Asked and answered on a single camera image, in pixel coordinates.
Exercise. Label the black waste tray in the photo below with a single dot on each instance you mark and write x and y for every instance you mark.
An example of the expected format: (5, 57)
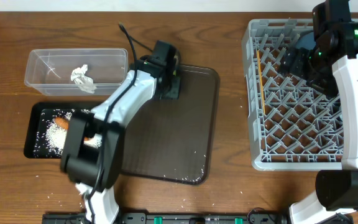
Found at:
(70, 131)

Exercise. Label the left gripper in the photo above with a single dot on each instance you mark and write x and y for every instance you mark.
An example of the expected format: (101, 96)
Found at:
(176, 93)

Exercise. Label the clear plastic bin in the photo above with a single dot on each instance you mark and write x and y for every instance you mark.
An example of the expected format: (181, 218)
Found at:
(49, 70)

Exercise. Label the orange carrot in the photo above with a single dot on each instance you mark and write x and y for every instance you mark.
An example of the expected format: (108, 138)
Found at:
(62, 123)

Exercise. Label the white tissue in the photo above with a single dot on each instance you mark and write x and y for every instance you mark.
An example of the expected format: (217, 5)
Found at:
(84, 83)

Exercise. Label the brown serving tray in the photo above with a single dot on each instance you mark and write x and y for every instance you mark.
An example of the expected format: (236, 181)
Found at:
(172, 140)

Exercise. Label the dark blue plate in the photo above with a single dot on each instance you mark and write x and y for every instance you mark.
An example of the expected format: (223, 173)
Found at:
(306, 41)

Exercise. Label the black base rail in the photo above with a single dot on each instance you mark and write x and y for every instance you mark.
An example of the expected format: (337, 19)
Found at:
(143, 218)

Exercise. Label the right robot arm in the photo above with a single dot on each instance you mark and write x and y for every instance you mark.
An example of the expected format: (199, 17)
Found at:
(328, 62)

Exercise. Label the wooden chopstick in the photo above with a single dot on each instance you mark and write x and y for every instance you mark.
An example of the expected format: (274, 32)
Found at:
(260, 81)

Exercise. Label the grey dishwasher rack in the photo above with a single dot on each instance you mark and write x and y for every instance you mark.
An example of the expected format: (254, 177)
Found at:
(302, 128)

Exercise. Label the pile of white rice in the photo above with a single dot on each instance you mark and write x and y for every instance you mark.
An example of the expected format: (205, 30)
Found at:
(45, 140)

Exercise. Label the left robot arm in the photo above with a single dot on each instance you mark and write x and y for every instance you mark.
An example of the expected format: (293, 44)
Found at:
(96, 181)

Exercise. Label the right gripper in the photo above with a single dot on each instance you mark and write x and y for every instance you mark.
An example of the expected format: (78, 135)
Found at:
(293, 63)

